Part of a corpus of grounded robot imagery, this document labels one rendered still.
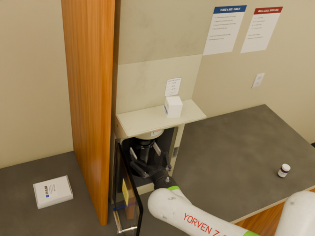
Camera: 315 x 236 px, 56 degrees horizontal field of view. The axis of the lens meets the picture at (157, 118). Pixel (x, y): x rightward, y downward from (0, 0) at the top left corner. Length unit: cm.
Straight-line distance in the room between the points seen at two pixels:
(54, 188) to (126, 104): 65
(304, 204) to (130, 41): 66
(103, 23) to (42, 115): 87
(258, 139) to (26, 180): 139
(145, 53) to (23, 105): 73
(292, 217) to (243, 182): 86
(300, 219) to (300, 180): 104
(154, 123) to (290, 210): 50
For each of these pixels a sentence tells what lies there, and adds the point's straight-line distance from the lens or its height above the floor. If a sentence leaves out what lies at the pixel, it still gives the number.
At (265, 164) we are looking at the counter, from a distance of 188.
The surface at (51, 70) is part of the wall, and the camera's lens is 140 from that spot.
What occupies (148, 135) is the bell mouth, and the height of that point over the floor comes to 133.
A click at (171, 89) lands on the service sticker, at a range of 110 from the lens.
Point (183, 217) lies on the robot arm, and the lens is 99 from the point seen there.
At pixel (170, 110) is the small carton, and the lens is 104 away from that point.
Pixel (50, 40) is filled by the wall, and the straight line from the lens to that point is 133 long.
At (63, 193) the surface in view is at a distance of 149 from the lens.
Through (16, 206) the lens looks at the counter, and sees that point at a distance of 154.
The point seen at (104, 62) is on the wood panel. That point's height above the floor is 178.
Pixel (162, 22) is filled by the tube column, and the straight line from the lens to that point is 93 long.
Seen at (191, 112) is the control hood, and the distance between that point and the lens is 112.
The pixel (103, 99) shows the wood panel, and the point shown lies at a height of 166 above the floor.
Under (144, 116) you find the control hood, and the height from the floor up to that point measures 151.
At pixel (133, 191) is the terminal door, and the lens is 99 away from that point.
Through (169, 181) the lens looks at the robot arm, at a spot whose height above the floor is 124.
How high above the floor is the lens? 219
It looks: 40 degrees down
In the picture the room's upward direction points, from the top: 10 degrees clockwise
